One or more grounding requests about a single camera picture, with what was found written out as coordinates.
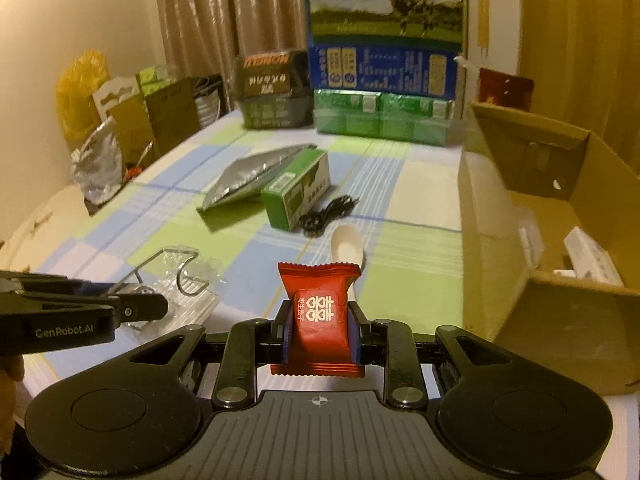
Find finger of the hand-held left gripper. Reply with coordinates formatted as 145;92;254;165
0;270;123;297
0;290;169;330

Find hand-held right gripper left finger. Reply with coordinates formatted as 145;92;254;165
127;300;296;409

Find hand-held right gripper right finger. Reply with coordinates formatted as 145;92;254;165
346;300;513;409

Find red candy packet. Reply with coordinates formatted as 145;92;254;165
270;261;365;378

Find clear packaging with metal hook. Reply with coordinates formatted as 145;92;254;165
107;247;223;333

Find small green paper box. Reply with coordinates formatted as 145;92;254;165
261;149;332;232

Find silver foil pouch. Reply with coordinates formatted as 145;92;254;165
196;144;318;213

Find white medicine box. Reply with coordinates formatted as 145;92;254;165
562;226;626;288

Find desktop with checked cloth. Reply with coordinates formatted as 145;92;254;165
0;109;632;461

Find person's left hand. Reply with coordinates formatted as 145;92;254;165
0;355;25;456

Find floral bed sheet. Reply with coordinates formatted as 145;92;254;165
0;185;91;256

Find dark wooden stand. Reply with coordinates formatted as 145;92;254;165
84;192;118;217

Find white plastic spoon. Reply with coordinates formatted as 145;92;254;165
331;225;368;306

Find crumpled silver bag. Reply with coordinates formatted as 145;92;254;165
70;116;125;206

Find small brown cardboard box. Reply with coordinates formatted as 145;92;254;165
107;100;156;166

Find yellow plastic bag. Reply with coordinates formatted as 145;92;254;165
55;50;111;143

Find tall brown cardboard box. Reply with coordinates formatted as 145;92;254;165
145;77;201;156

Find white plastic bucket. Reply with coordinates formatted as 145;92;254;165
192;75;226;128

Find green shrink-wrapped carton pack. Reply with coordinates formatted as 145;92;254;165
312;88;453;147

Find green tissue packs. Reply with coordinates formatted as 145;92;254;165
137;65;178;96

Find dark plastic food box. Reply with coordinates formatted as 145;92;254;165
232;51;313;131

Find blue printed carton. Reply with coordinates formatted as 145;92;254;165
307;44;461;101

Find dark red gift box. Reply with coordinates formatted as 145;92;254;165
477;66;535;113

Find beige curtain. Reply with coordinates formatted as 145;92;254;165
152;0;306;111

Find milk carton with cow print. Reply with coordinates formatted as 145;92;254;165
299;0;468;53

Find wooden door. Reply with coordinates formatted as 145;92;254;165
517;0;640;176

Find black cable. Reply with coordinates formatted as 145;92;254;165
299;194;361;238

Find yellow wall hanging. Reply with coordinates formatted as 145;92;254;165
477;0;491;51

